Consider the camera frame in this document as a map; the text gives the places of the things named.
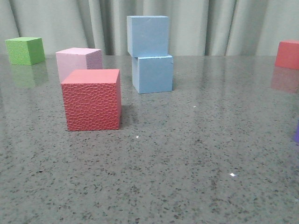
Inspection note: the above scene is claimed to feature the pink foam cube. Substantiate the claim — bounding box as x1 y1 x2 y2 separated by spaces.
56 48 103 82

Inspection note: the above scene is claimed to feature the purple cube at right edge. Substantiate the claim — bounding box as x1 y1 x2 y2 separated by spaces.
293 123 299 143

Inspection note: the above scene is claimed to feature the red textured foam cube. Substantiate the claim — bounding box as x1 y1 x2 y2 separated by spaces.
61 69 121 131

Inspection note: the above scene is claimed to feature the light blue foam cube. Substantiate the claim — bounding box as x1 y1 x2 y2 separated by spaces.
131 55 173 94

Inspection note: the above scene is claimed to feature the green foam cube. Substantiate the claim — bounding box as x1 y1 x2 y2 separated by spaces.
5 37 45 65

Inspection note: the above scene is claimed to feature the grey curtain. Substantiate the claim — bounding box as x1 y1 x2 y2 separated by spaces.
0 0 299 56

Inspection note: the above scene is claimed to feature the red foam cube at right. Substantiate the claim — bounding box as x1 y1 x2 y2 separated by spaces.
275 40 299 70

